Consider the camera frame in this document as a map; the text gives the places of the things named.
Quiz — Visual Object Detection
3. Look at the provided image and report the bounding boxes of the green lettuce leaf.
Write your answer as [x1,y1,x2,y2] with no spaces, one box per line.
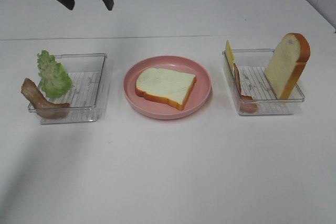
[37,50,72,98]

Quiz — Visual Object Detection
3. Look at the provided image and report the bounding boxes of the bacon strip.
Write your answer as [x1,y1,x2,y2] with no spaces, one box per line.
[21,78,70,120]
[233,63,258,113]

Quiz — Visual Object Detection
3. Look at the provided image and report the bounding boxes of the bread slice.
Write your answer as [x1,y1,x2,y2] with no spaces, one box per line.
[135,68,196,110]
[264,33,310,99]

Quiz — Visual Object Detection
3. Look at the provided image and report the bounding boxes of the yellow cheese slice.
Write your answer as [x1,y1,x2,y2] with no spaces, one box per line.
[225,40,234,73]

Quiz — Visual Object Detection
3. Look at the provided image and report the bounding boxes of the clear left plastic tray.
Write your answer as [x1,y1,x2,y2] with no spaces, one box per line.
[28,53,110,124]

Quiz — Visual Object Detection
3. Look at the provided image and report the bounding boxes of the clear plastic tray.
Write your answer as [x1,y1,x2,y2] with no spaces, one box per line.
[28,53,110,124]
[222,49,305,115]

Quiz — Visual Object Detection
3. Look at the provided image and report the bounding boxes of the pink round plate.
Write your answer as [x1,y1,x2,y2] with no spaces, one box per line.
[123,56,212,120]

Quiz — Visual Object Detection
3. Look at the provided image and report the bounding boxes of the clear right plastic tray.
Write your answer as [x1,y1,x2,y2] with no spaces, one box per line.
[222,49,305,115]

